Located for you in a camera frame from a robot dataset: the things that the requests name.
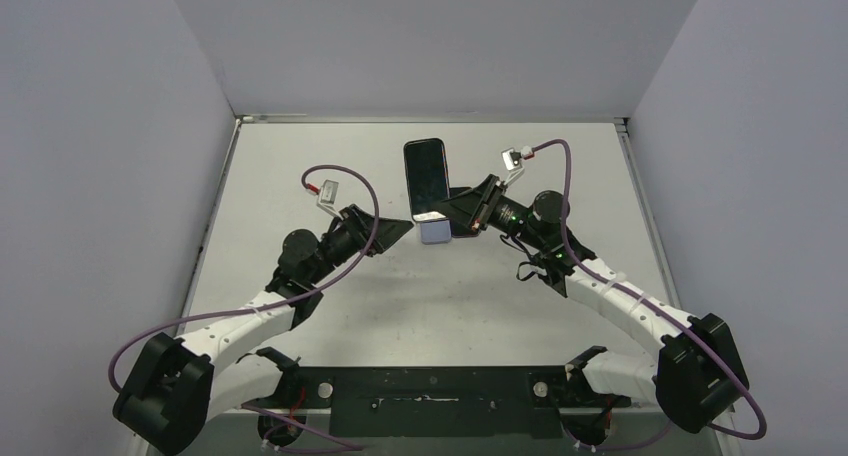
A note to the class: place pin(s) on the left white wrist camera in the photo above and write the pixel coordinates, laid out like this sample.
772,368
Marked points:
325,195

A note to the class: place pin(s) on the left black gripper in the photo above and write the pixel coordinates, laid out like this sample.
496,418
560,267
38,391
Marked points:
357,223

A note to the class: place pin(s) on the aluminium table frame rail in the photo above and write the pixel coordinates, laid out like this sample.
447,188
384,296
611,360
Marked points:
621,125

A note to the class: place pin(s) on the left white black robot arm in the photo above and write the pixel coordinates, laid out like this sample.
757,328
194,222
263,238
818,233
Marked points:
178,384

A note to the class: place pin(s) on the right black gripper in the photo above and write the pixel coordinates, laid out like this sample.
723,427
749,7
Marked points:
487,201

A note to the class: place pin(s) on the clear lilac phone case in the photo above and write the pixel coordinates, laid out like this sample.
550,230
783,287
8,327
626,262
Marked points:
435,232

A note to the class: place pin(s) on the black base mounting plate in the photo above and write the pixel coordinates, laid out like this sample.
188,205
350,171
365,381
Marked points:
442,401

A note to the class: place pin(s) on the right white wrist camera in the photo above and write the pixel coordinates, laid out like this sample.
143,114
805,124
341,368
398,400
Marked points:
514,162

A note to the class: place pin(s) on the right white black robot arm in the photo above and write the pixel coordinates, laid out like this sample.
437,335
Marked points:
691,367

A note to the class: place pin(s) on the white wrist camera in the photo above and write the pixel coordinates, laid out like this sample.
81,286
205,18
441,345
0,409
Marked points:
325,195
514,162

